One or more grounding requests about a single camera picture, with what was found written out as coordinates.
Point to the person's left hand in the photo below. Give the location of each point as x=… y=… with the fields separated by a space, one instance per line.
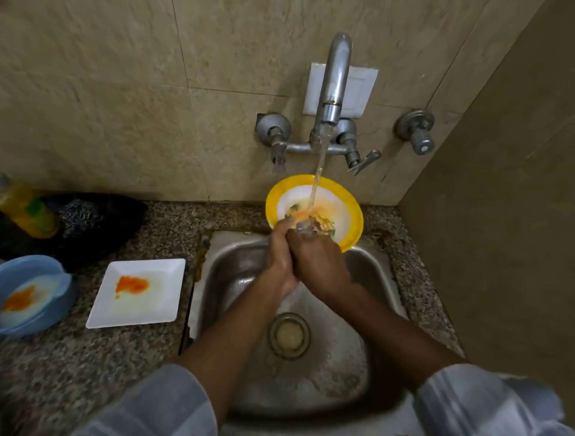
x=279 y=260

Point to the person's right hand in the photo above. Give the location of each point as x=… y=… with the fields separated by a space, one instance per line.
x=321 y=269

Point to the person's left fingers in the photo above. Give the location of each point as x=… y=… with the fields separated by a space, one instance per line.
x=281 y=231

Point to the person's right fingers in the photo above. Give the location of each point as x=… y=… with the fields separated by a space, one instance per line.
x=307 y=239

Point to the yellow rimmed white plate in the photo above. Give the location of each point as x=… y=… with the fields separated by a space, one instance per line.
x=346 y=211

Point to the person's left forearm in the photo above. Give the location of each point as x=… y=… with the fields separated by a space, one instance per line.
x=233 y=341

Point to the person's right forearm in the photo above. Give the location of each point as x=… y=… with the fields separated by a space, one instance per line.
x=391 y=332

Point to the round sink drain strainer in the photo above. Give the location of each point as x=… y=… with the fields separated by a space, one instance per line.
x=289 y=336

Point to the stainless steel sink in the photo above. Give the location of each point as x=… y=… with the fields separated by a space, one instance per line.
x=332 y=359

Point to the white square plate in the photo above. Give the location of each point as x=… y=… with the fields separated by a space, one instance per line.
x=143 y=301

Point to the black cloth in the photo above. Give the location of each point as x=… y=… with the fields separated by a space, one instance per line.
x=121 y=215

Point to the grey steel wool scrubber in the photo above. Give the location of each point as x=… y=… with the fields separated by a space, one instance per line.
x=83 y=218

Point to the grey striped left sleeve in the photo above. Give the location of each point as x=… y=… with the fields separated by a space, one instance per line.
x=157 y=404

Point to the grey striped sleeve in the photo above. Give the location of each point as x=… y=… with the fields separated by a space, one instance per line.
x=157 y=404
x=471 y=404

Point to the grey striped right sleeve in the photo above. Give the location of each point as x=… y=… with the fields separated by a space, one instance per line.
x=471 y=404

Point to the yellow dish soap bottle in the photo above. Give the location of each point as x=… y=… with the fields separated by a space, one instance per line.
x=27 y=211

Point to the blue bowl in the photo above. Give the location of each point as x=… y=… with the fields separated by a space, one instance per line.
x=27 y=274

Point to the round steel wall valve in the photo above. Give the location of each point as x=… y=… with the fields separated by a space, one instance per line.
x=415 y=128

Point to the steel wall faucet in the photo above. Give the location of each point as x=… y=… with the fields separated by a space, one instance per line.
x=334 y=81

